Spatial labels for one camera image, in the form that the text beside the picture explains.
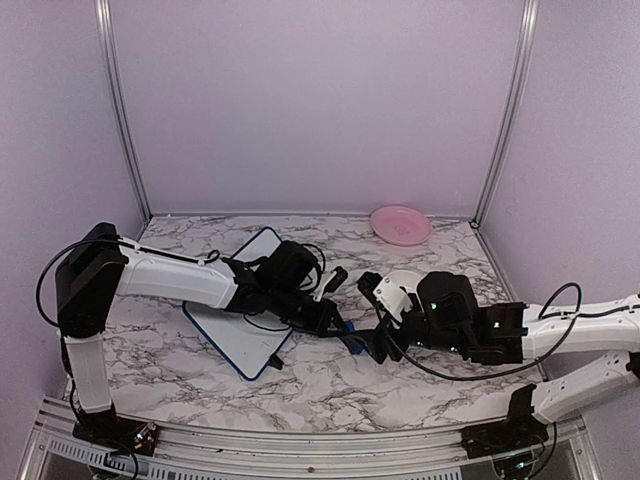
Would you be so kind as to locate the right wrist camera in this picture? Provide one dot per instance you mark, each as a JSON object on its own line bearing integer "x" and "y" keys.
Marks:
{"x": 379, "y": 290}

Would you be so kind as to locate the aluminium frame post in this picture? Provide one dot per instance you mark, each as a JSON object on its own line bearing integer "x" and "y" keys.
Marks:
{"x": 515, "y": 92}
{"x": 109, "y": 53}

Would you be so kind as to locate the left aluminium frame post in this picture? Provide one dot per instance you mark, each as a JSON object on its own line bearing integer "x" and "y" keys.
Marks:
{"x": 109, "y": 53}

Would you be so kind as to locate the orange and white bowl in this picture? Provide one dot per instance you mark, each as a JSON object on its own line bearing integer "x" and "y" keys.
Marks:
{"x": 406, "y": 279}

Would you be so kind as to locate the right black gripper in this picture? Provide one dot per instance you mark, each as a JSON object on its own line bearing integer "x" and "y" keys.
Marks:
{"x": 386, "y": 337}

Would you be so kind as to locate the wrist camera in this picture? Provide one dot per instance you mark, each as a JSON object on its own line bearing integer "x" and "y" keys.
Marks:
{"x": 379, "y": 290}
{"x": 329, "y": 282}

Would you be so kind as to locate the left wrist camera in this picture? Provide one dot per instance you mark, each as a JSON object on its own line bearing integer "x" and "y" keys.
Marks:
{"x": 329, "y": 282}

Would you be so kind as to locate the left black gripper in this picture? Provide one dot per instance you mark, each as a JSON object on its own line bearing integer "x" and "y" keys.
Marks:
{"x": 320, "y": 325}

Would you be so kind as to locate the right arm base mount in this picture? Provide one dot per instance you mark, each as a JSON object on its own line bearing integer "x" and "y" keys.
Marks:
{"x": 503, "y": 436}

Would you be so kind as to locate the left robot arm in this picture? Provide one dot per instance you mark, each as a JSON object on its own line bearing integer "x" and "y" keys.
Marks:
{"x": 283, "y": 278}

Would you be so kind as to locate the small blue-framed whiteboard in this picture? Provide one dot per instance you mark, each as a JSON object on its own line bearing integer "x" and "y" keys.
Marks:
{"x": 246, "y": 346}

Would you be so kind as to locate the pink plate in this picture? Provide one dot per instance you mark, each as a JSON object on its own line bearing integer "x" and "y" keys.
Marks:
{"x": 401, "y": 226}

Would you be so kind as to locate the right aluminium frame post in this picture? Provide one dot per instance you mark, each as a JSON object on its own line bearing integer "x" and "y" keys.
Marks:
{"x": 515, "y": 92}

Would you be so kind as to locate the front aluminium rail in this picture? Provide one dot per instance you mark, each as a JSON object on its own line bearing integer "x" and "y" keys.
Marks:
{"x": 190, "y": 452}

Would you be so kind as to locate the blue whiteboard eraser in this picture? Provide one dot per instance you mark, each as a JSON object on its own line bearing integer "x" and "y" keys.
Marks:
{"x": 350, "y": 340}

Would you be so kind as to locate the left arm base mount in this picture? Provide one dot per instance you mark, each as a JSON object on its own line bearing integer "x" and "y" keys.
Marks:
{"x": 120, "y": 433}

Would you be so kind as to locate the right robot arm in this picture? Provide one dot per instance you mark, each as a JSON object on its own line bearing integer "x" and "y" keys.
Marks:
{"x": 440, "y": 312}

